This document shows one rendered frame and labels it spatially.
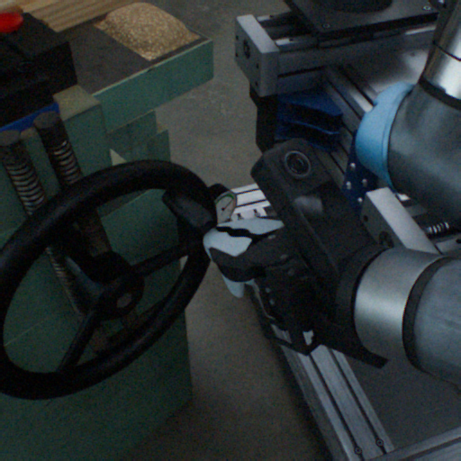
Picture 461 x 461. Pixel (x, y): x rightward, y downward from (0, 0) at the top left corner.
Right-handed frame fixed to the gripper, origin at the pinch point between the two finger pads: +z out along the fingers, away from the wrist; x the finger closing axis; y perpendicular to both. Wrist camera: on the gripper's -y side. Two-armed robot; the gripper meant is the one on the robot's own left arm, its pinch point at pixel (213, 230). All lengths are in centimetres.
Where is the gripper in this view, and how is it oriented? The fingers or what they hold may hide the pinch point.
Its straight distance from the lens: 55.1
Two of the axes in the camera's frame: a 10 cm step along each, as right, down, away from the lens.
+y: 3.0, 8.8, 3.6
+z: -5.8, -1.3, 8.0
